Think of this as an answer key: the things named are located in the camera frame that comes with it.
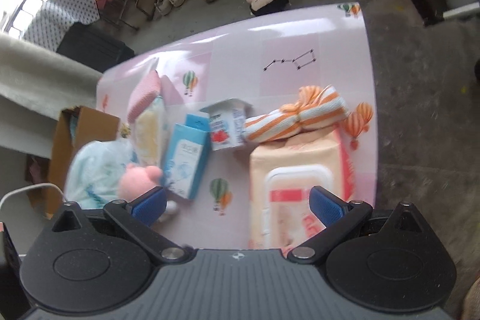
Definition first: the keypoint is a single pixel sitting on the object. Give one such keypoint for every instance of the pink plush doll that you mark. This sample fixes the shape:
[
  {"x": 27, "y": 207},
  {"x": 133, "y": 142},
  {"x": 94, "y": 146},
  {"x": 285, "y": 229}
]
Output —
[{"x": 138, "y": 183}]

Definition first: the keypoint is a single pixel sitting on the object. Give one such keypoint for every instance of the black red plush toy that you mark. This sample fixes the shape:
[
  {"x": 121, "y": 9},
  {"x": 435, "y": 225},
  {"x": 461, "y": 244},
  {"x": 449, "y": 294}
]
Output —
[{"x": 268, "y": 1}]

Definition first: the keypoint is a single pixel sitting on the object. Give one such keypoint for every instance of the dark cabinet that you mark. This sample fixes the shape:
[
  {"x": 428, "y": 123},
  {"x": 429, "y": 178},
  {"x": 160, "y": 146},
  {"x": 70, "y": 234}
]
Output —
[{"x": 93, "y": 48}]

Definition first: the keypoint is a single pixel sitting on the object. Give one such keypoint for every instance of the small white carton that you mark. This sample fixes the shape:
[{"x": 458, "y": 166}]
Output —
[{"x": 225, "y": 128}]

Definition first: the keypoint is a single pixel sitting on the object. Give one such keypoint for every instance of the white plastic bag teal print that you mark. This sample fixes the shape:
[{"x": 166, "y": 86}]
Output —
[{"x": 93, "y": 173}]

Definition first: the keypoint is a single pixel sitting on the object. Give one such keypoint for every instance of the blue bandage box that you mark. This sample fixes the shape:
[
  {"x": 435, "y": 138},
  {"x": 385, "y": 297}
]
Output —
[{"x": 185, "y": 158}]

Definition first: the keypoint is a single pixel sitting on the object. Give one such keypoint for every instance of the pink sponge cloth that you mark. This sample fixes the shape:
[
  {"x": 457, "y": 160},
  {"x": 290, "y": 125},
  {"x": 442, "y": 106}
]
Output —
[{"x": 144, "y": 95}]

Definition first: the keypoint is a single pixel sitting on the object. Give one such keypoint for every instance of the star print cloth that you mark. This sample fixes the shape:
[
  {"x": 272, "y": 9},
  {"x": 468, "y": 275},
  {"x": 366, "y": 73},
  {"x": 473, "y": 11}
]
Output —
[{"x": 60, "y": 16}]

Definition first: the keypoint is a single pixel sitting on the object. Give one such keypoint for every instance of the pink wet wipes pack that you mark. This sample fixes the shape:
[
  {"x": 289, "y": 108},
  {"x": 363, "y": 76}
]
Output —
[{"x": 288, "y": 162}]

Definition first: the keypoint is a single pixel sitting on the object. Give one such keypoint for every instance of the yellow cloth in clear wrapper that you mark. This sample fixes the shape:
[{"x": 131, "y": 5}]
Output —
[{"x": 148, "y": 132}]

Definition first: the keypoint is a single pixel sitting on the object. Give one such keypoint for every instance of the orange white striped cloth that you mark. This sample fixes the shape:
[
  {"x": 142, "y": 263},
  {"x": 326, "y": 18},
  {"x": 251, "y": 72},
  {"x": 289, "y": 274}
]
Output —
[{"x": 311, "y": 113}]

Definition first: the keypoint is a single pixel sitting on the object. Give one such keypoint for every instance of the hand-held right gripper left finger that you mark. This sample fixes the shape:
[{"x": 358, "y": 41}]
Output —
[{"x": 150, "y": 203}]

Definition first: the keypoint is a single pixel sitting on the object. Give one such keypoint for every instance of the white fabric sheet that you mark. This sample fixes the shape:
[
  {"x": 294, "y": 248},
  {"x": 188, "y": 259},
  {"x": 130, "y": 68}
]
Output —
[{"x": 37, "y": 80}]

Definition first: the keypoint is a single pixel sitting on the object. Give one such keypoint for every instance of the brown cardboard box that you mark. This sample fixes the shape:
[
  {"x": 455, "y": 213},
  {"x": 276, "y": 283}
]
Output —
[{"x": 90, "y": 125}]

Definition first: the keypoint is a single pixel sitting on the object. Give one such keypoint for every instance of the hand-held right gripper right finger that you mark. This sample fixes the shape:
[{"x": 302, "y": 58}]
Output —
[{"x": 325, "y": 206}]

